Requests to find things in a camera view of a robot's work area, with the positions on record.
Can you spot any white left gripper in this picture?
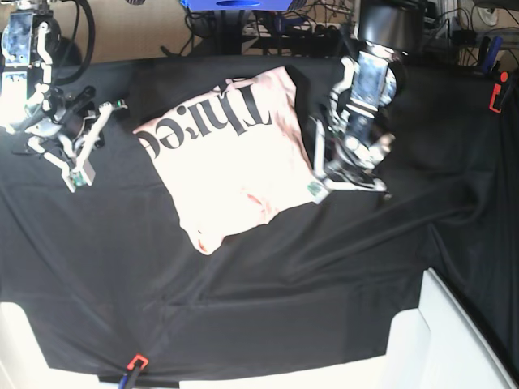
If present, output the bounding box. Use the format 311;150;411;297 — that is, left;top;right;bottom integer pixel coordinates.
307;120;392;203

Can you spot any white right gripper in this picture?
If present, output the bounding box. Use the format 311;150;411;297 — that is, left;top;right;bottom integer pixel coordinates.
26;86;128;193

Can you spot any pale pink T-shirt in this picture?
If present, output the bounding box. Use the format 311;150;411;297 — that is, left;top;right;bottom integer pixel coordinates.
135;66;313;255

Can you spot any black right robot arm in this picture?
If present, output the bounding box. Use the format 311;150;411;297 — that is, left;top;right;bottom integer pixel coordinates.
1;1;127;192

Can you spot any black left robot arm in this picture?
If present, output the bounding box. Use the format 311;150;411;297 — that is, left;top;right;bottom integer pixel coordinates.
307;1;427;203

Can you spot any black table cloth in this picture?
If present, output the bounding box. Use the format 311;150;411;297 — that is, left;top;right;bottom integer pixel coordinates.
1;56;518;383

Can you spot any black power strip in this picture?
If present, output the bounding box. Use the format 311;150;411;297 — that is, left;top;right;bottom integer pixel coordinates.
242;19;348;40

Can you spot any blue plastic base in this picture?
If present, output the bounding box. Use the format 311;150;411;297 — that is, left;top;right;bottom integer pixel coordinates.
180;0;307;11

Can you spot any red blue tool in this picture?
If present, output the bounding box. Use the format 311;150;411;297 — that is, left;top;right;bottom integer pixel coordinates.
118;353;149;389

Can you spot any red bracket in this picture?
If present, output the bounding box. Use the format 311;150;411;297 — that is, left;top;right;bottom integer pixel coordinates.
488;71;508;114

